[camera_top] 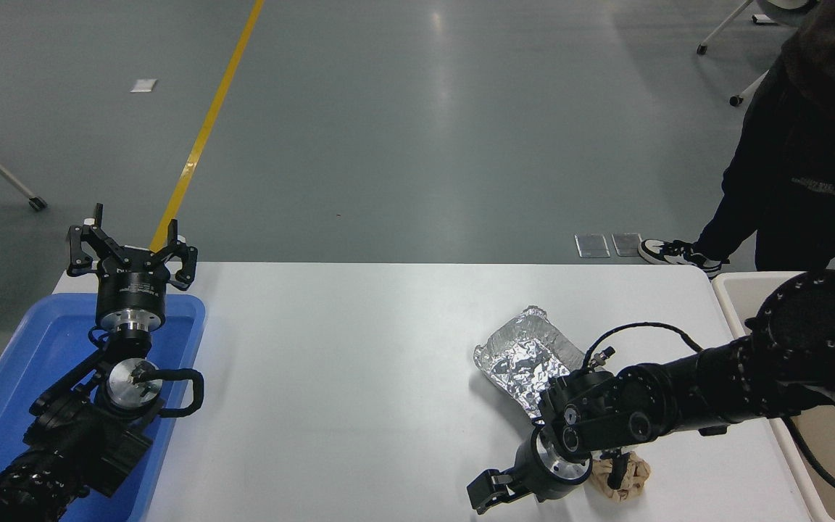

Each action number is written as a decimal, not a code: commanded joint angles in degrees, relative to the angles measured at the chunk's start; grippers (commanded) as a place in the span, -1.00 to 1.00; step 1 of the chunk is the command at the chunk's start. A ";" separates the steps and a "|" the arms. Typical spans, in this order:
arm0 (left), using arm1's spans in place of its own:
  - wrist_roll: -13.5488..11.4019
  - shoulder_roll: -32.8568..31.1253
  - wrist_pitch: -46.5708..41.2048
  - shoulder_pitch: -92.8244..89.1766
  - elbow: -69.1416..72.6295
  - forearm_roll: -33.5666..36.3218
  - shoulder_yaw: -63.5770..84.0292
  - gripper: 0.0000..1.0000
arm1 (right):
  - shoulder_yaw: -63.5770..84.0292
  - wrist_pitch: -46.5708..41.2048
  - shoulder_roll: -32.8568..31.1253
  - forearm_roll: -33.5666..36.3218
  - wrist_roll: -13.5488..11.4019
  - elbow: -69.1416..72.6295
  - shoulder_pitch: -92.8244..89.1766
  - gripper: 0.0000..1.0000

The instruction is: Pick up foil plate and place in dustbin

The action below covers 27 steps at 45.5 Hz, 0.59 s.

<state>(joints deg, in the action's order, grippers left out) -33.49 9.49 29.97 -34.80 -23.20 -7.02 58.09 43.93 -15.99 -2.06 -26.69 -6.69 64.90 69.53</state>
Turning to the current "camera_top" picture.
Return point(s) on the large pale bin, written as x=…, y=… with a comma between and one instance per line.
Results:
x=740, y=297

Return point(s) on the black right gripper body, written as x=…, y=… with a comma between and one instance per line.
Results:
x=533, y=471

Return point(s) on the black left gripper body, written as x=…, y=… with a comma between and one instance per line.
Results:
x=131, y=290

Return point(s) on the blue plastic tray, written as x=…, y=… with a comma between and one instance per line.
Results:
x=40, y=341

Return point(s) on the white leg with caster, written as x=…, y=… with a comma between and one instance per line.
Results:
x=38, y=204

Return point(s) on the white label on floor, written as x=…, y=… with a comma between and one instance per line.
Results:
x=143, y=85

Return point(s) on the crumpled tan paper ball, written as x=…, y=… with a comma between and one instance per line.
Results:
x=638, y=473

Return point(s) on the silver foil tray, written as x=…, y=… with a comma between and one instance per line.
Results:
x=526, y=355

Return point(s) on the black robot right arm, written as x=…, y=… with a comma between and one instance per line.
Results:
x=715, y=384

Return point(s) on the metal floor plate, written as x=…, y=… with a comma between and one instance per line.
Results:
x=626, y=244
x=592, y=246

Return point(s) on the person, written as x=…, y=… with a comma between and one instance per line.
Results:
x=809, y=145

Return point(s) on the white wheeled chair base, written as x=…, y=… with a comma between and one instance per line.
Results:
x=736, y=100

